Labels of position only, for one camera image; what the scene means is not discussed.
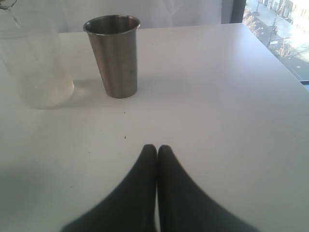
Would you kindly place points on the stainless steel cup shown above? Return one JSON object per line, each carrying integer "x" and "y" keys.
{"x": 113, "y": 39}

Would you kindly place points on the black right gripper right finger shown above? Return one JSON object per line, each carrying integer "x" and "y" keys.
{"x": 184, "y": 206}

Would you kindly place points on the dark window frame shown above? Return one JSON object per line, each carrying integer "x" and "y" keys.
{"x": 232, "y": 11}

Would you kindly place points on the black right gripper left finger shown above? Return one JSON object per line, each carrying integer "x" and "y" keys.
{"x": 130, "y": 207}

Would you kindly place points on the translucent plastic container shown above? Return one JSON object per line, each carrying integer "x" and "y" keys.
{"x": 30, "y": 49}

